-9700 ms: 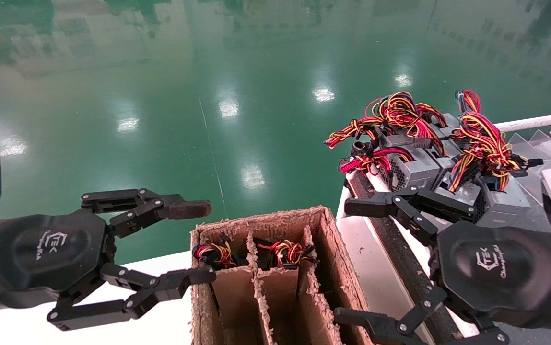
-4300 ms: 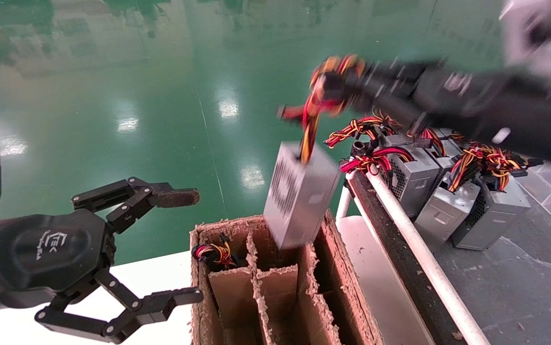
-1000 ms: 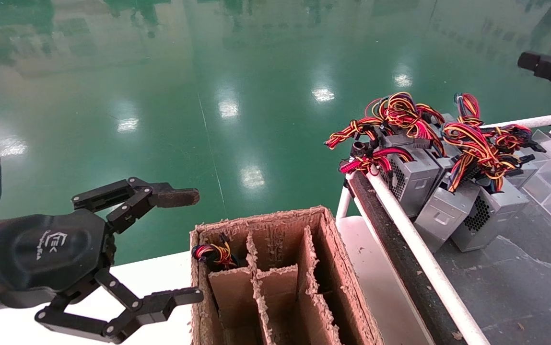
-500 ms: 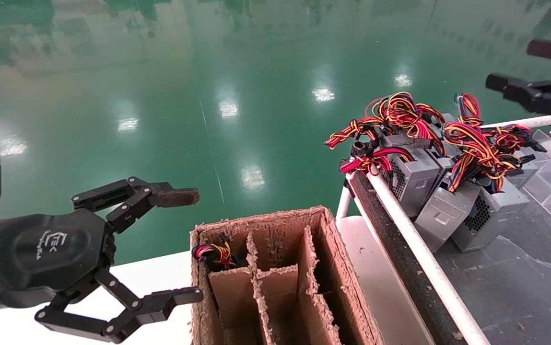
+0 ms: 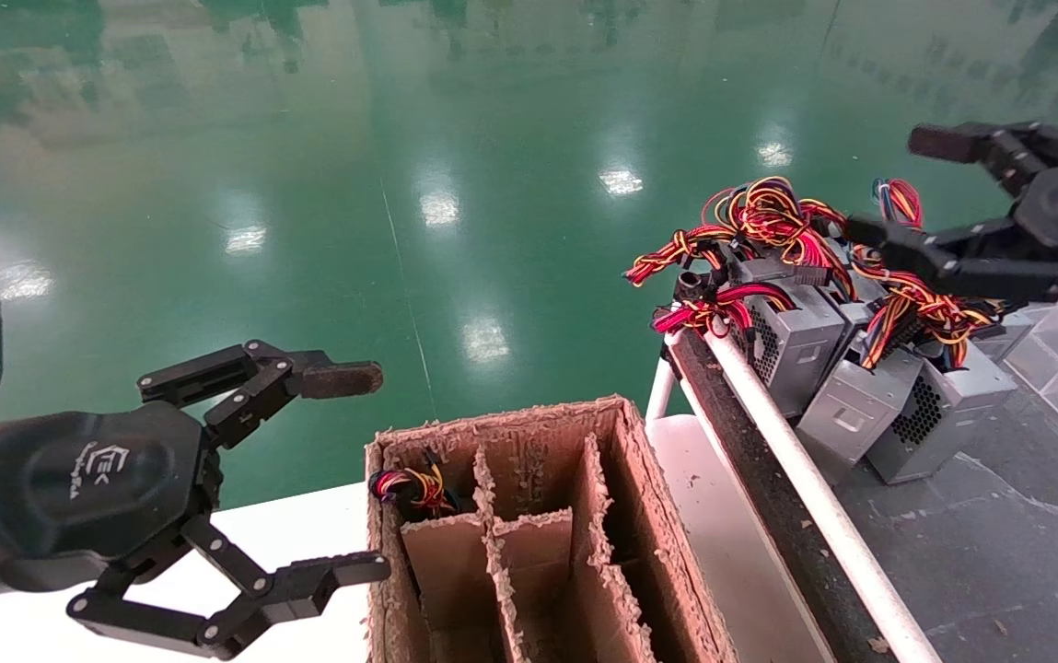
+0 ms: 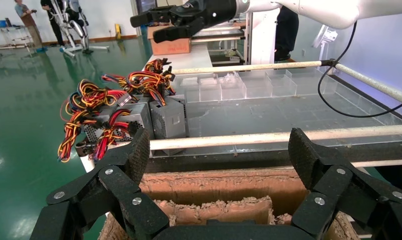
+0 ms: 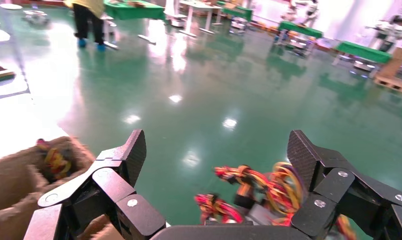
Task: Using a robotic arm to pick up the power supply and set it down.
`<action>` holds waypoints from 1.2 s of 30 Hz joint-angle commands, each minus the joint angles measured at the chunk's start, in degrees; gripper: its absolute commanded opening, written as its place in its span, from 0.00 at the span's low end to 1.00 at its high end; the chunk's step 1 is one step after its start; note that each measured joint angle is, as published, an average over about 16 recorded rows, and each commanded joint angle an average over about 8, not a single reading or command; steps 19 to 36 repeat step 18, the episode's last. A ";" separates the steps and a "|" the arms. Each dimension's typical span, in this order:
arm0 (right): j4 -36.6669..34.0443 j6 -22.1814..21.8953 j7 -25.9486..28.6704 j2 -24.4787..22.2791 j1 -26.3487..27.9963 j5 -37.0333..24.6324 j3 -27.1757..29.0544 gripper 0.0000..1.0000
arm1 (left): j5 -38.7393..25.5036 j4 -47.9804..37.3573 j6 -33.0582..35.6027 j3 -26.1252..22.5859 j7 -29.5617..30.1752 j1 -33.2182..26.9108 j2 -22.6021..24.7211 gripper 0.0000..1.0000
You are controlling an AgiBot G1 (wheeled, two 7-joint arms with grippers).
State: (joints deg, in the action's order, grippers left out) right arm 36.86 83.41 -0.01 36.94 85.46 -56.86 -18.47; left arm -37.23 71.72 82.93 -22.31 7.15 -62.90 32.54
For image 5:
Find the black rough edge strip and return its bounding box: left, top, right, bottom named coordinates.
left=671, top=331, right=893, bottom=663

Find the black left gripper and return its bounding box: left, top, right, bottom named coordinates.
left=0, top=402, right=391, bottom=661

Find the brown cardboard box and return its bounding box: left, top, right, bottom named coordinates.
left=365, top=396, right=737, bottom=663

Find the silver power supply with wires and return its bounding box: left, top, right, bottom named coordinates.
left=823, top=177, right=925, bottom=351
left=869, top=272, right=1045, bottom=486
left=625, top=226, right=801, bottom=285
left=800, top=299, right=924, bottom=486
left=703, top=175, right=861, bottom=300
left=650, top=281, right=847, bottom=417
left=369, top=448, right=456, bottom=517

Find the short white pipe leg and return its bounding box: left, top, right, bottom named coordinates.
left=646, top=357, right=679, bottom=423

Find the cardboard divider grid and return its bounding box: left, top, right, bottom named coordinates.
left=400, top=433, right=654, bottom=663

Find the long white pipe rail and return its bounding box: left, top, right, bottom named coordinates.
left=667, top=327, right=944, bottom=663

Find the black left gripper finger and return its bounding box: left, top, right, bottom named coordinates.
left=137, top=341, right=384, bottom=450

